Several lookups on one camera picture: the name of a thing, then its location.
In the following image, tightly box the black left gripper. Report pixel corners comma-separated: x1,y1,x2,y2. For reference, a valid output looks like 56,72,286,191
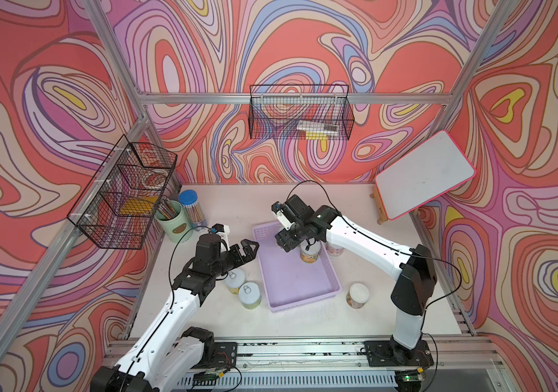
209,238,258,279

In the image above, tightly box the white lid can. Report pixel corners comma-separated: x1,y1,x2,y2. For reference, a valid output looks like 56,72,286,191
238,282,262,310
346,283,370,309
326,243,344,257
300,241,321,264
223,269,246,295

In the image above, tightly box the purple plastic basket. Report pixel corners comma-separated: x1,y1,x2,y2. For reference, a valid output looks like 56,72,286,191
253,222,342,313

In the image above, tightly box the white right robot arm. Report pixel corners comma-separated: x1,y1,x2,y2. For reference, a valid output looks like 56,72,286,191
271,195,437,354

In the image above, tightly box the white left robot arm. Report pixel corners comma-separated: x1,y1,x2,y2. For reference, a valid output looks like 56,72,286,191
89,229,259,391

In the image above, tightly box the white lid can front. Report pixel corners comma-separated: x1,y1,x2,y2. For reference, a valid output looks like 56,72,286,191
326,243,344,257

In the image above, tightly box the blue lid pencil tube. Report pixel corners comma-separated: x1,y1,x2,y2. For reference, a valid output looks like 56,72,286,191
179,189,207,231

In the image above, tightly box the green pencil cup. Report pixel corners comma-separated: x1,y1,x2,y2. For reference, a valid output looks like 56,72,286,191
156,197,193,243

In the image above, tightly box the wooden easel stand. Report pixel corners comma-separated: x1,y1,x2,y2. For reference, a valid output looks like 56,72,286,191
370,186,388,225

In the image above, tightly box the pink framed whiteboard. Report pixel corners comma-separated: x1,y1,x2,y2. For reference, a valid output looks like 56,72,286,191
375,131,476,221

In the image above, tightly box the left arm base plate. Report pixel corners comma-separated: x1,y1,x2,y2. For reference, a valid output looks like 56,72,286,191
181,327,238,369

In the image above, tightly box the black wire basket back wall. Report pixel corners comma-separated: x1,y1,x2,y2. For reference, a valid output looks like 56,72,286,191
249,82,355,140

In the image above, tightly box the black wire basket wall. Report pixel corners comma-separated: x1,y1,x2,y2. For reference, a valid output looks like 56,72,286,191
67,136,178,250
249,82,355,140

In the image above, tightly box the black wire basket left wall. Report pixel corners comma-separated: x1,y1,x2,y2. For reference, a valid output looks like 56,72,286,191
67,136,178,250

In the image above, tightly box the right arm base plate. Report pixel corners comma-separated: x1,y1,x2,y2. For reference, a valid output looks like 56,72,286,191
360,338,435,368

